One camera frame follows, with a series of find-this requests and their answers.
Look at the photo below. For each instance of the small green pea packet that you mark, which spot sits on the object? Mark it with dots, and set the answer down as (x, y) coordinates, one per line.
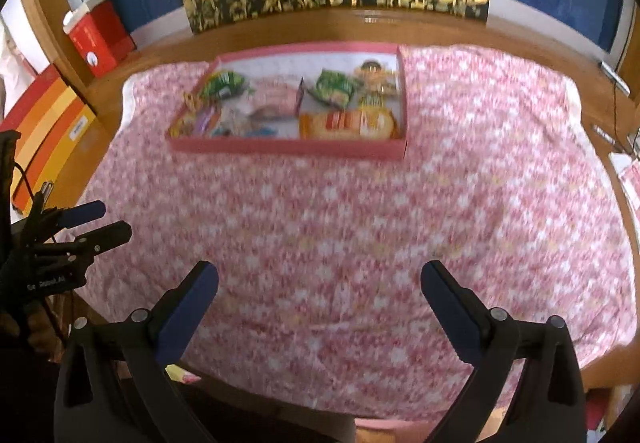
(222, 85)

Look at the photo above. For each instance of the pink floral blanket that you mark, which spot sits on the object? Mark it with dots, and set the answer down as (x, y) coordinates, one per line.
(375, 248)

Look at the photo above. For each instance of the red box white lid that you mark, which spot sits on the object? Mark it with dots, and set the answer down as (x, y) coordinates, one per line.
(100, 40)

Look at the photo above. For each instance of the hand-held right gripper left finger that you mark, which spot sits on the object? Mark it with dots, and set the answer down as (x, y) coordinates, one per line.
(187, 313)

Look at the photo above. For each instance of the shallow pink cardboard box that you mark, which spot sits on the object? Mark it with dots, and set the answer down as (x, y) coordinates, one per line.
(280, 148)

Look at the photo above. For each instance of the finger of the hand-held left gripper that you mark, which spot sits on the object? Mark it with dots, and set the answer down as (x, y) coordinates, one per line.
(110, 234)
(85, 213)

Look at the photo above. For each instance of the white curtain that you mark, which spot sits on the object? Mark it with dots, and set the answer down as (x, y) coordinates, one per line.
(17, 58)

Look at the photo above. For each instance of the pink yellow wrapper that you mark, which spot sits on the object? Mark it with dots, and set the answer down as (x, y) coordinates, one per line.
(182, 376)

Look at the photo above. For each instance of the purple white cake packet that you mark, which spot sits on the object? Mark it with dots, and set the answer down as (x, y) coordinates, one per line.
(199, 120)

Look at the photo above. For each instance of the small yellow orange packet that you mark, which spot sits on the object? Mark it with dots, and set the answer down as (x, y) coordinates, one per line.
(190, 100)

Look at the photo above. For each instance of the orange bread packet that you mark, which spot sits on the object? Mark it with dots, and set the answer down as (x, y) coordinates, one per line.
(350, 124)

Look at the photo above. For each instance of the large green snack bag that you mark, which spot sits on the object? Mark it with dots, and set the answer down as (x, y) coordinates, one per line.
(334, 88)

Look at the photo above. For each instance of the orange striped box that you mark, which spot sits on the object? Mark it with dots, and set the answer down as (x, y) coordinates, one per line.
(45, 123)

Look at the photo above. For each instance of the pink drink pouch white cap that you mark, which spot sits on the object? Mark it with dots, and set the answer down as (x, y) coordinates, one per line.
(275, 95)

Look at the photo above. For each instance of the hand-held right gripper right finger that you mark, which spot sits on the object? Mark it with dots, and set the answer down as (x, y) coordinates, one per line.
(452, 313)

